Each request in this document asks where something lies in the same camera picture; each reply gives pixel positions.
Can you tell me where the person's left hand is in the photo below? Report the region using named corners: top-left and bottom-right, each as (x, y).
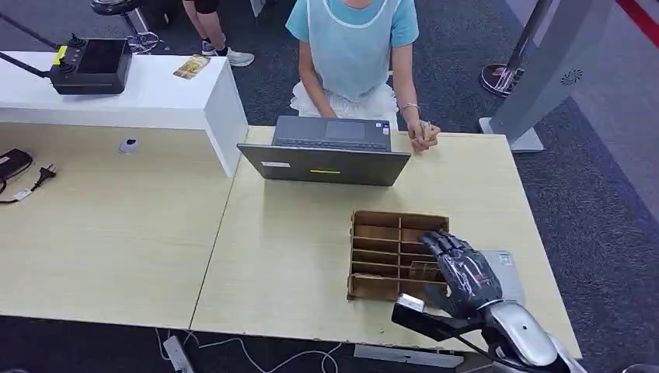
top-left (406, 119), bottom-right (442, 155)

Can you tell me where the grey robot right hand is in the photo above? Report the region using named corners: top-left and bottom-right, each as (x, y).
top-left (419, 229), bottom-right (504, 318)

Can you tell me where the grey flat tablet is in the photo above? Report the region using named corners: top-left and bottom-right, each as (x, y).
top-left (479, 249), bottom-right (527, 308)

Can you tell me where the wooden card box with compartments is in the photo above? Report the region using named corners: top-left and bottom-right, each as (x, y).
top-left (347, 209), bottom-right (451, 305)

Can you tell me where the grey open laptop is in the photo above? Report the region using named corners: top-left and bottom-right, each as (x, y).
top-left (236, 115), bottom-right (413, 188)

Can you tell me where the grey table foot bar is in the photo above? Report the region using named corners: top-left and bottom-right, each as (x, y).
top-left (353, 345), bottom-right (465, 370)

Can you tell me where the seated person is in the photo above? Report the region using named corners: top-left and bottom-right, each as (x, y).
top-left (284, 0), bottom-right (442, 155)

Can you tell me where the grey kiosk stand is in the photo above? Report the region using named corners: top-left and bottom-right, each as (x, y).
top-left (478, 0), bottom-right (618, 155)

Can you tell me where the standing person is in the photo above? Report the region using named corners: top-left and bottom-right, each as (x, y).
top-left (182, 0), bottom-right (256, 68)

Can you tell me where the yellow printed packet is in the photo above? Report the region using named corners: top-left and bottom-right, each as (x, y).
top-left (173, 54), bottom-right (212, 80)

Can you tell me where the white counter desk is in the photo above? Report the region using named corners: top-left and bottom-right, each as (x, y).
top-left (0, 50), bottom-right (250, 179)

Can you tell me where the white power strip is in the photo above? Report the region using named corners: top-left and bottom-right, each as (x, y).
top-left (162, 335), bottom-right (196, 373)

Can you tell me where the black stool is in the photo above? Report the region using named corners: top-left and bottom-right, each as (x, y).
top-left (90, 0), bottom-right (166, 55)

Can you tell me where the black remote controller with joysticks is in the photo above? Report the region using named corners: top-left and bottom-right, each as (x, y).
top-left (0, 10), bottom-right (134, 96)

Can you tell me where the black pouch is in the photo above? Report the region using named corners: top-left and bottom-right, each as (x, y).
top-left (0, 148), bottom-right (34, 196)

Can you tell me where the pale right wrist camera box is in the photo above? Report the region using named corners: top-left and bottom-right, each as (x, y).
top-left (390, 293), bottom-right (469, 343)

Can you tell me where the chrome stanchion post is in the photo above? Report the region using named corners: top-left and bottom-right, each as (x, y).
top-left (479, 0), bottom-right (554, 98)

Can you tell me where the white cable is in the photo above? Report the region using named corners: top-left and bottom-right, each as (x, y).
top-left (153, 329), bottom-right (344, 373)

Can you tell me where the black power plug cable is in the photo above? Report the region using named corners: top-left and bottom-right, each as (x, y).
top-left (0, 163), bottom-right (58, 206)

